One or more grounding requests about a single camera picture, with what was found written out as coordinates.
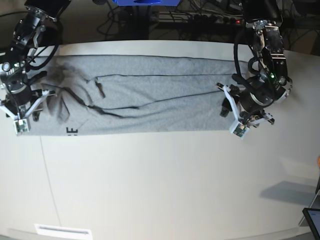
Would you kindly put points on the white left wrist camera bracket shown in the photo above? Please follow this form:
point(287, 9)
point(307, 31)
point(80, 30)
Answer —
point(239, 128)

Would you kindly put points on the grey T-shirt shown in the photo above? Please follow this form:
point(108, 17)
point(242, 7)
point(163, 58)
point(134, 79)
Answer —
point(119, 94)

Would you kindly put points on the white label strip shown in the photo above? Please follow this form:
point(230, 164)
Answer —
point(62, 232)

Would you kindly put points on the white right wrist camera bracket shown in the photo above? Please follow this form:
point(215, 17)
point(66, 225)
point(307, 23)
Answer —
point(21, 114)

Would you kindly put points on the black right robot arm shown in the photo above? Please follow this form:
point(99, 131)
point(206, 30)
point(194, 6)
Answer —
point(21, 52)

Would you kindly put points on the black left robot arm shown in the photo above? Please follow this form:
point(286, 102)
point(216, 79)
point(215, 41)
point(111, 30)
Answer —
point(269, 82)

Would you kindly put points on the black power strip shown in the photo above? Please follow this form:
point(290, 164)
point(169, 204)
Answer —
point(218, 19)

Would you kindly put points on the tablet with dark frame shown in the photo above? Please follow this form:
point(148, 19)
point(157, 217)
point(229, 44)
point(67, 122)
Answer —
point(312, 216)

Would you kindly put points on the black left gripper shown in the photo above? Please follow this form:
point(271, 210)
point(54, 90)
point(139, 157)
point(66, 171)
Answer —
point(251, 107)

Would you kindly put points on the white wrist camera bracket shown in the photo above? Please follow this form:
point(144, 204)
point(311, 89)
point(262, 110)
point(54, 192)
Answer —
point(239, 128)
point(21, 114)

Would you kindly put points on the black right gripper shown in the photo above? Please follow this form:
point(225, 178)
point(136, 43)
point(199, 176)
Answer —
point(19, 92)

